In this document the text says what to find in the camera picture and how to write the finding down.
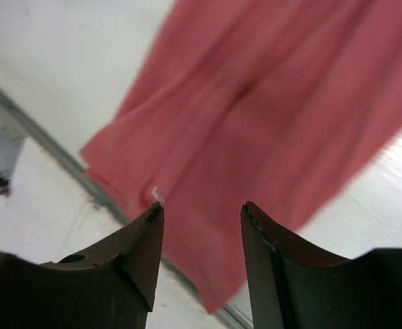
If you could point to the aluminium table edge rail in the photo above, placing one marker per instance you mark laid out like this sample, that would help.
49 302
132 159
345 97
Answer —
229 313

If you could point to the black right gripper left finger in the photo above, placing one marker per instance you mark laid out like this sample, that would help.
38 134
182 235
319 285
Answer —
110 284

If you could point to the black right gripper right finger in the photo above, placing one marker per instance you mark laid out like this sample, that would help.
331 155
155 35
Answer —
294 283

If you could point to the pink red t-shirt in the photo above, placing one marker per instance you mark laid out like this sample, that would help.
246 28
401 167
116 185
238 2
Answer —
279 103

